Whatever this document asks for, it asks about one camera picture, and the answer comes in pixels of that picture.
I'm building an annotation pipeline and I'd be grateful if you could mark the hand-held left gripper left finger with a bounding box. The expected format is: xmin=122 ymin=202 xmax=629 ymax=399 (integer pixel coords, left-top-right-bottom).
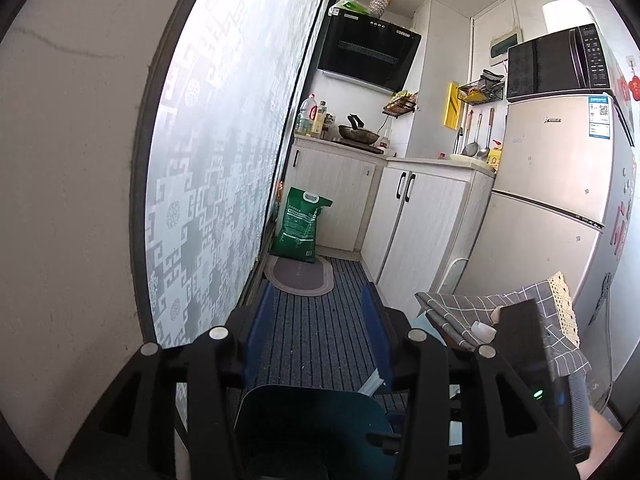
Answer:
xmin=54 ymin=284 xmax=276 ymax=480

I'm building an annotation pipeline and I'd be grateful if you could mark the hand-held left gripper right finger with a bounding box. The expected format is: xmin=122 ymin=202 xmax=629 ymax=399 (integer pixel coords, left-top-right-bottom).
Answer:
xmin=360 ymin=282 xmax=586 ymax=480

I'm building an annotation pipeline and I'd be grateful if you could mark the dark teal trash bin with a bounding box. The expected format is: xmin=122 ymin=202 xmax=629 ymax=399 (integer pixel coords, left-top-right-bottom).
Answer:
xmin=234 ymin=385 xmax=401 ymax=480

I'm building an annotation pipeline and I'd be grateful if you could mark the person's right forearm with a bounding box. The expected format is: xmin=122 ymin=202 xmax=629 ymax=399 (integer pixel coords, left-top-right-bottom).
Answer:
xmin=575 ymin=404 xmax=627 ymax=480

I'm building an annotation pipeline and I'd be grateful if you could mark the small white plastic bottle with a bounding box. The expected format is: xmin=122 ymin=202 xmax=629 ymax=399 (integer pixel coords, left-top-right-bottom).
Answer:
xmin=470 ymin=321 xmax=497 ymax=346

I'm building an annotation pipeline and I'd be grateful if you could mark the blue striped carpet runner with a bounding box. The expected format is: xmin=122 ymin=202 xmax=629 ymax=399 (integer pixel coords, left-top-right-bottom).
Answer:
xmin=250 ymin=257 xmax=416 ymax=411

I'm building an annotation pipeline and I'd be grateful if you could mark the grey checked tablecloth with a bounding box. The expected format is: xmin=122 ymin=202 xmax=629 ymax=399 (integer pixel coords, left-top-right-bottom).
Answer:
xmin=414 ymin=271 xmax=593 ymax=378

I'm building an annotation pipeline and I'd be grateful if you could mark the grey oval floor mat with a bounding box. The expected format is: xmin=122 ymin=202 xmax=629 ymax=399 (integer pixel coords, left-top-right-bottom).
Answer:
xmin=263 ymin=255 xmax=334 ymax=297

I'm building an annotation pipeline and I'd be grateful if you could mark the green rice bag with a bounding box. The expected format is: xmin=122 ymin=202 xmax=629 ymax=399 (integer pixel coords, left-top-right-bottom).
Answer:
xmin=270 ymin=186 xmax=333 ymax=264

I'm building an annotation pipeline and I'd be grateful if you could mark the white double door cabinet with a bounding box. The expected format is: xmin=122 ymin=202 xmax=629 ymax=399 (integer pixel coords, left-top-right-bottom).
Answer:
xmin=361 ymin=156 xmax=496 ymax=301

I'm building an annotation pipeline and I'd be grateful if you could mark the white single door cabinet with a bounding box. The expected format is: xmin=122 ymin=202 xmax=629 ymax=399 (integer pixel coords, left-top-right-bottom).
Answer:
xmin=285 ymin=135 xmax=388 ymax=253

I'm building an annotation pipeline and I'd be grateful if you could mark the beige refrigerator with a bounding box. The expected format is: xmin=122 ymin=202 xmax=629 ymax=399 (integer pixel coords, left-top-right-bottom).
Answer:
xmin=462 ymin=92 xmax=640 ymax=411

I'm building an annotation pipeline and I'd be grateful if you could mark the frosted patterned glass door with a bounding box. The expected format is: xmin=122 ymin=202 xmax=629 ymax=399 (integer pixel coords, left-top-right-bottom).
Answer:
xmin=131 ymin=0 xmax=346 ymax=346

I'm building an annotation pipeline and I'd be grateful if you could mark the metal ladle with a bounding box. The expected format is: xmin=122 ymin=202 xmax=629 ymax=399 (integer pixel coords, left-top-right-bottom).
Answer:
xmin=477 ymin=108 xmax=496 ymax=159

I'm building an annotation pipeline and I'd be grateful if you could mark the black wok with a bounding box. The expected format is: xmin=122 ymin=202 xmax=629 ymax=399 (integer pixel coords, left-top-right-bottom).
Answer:
xmin=338 ymin=115 xmax=382 ymax=146

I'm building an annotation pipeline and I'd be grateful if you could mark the metal skimmer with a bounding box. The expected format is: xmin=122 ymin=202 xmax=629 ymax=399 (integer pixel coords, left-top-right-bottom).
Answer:
xmin=464 ymin=110 xmax=483 ymax=157

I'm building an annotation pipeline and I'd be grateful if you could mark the red cap oil bottle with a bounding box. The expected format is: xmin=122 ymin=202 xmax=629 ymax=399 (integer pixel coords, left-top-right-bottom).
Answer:
xmin=298 ymin=94 xmax=317 ymax=136

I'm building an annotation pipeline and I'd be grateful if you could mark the red hanging decoration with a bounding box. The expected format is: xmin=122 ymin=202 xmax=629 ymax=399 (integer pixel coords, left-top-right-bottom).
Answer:
xmin=617 ymin=57 xmax=640 ymax=106

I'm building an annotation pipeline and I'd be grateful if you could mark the black microwave oven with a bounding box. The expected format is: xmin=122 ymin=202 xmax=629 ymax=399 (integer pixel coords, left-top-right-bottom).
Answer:
xmin=506 ymin=24 xmax=615 ymax=102

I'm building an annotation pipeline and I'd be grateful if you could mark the black range hood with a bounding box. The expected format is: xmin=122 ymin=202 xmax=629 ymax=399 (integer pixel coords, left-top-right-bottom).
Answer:
xmin=317 ymin=14 xmax=422 ymax=93

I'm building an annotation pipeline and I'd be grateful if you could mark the green and white box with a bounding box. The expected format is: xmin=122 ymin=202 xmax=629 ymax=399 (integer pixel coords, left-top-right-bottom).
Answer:
xmin=328 ymin=0 xmax=372 ymax=17

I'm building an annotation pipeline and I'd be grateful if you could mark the white paper roll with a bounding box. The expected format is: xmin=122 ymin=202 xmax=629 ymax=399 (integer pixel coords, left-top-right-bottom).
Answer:
xmin=542 ymin=0 xmax=596 ymax=35

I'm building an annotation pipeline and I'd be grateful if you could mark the wall spice rack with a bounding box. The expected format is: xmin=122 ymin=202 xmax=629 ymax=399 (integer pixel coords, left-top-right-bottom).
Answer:
xmin=383 ymin=91 xmax=420 ymax=120

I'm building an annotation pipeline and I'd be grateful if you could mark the black wire wall rack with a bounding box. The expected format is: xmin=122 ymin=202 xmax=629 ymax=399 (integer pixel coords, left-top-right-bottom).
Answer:
xmin=457 ymin=71 xmax=507 ymax=107

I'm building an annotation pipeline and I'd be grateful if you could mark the wall electrical box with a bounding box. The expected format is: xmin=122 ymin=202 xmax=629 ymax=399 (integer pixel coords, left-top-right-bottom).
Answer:
xmin=489 ymin=29 xmax=523 ymax=66

